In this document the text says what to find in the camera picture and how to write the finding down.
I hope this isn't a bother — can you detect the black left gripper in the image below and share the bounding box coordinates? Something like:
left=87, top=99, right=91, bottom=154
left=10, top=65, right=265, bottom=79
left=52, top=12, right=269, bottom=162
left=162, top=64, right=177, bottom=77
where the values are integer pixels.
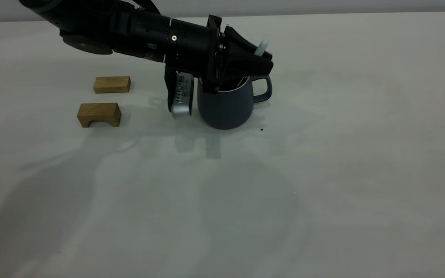
left=166, top=15, right=274, bottom=93

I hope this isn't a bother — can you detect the metal spoon pale blue handle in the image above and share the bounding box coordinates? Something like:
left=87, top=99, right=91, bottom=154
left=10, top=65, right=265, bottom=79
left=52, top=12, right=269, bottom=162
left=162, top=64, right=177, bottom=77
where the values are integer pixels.
left=238, top=40, right=268, bottom=88

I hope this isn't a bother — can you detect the dark grey ceramic mug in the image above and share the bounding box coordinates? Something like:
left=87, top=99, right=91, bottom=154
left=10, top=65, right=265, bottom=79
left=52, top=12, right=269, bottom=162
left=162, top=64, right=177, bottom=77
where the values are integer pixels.
left=197, top=73, right=273, bottom=130

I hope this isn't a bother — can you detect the flat rectangular wooden block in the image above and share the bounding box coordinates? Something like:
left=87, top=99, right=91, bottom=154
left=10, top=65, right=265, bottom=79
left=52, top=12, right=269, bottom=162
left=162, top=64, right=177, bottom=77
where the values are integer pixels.
left=93, top=76, right=131, bottom=94

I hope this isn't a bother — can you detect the arched wooden block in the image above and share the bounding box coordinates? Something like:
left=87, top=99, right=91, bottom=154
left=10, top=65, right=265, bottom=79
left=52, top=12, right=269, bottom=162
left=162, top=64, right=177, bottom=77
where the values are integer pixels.
left=77, top=102, right=122, bottom=128

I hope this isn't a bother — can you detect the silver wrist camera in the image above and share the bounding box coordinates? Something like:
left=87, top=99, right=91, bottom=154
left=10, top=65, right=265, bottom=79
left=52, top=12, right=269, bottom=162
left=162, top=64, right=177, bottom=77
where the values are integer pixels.
left=167, top=71, right=194, bottom=119

